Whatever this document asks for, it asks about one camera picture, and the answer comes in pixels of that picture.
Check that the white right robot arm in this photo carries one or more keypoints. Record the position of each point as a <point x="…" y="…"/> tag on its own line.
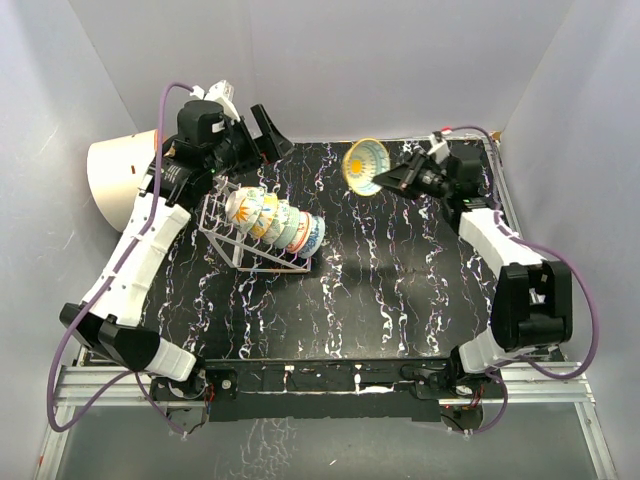
<point x="532" y="305"/>

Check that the red flower striped bowl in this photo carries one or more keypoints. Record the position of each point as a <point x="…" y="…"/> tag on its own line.
<point x="302" y="233"/>

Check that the yellow sun pattern bowl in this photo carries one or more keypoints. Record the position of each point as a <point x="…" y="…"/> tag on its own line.
<point x="366" y="159"/>

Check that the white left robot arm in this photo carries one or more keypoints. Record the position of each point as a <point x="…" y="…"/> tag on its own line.
<point x="107" y="320"/>

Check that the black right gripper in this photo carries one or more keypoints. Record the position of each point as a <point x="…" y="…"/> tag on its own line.
<point x="402" y="177"/>

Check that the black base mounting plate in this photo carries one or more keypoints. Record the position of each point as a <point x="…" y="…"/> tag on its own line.
<point x="414" y="388"/>

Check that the white wire dish rack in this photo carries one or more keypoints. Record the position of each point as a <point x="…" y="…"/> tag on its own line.
<point x="239" y="251"/>

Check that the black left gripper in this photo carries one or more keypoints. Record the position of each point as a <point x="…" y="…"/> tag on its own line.
<point x="271" y="144"/>

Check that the blue rose pattern bowl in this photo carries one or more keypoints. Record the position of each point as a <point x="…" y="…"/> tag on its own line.
<point x="315" y="238"/>

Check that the orange leaf pattern bowl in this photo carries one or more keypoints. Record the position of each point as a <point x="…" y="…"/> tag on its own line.
<point x="243" y="207"/>

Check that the white cylinder with orange lid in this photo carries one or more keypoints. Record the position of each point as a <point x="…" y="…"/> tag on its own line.
<point x="115" y="169"/>

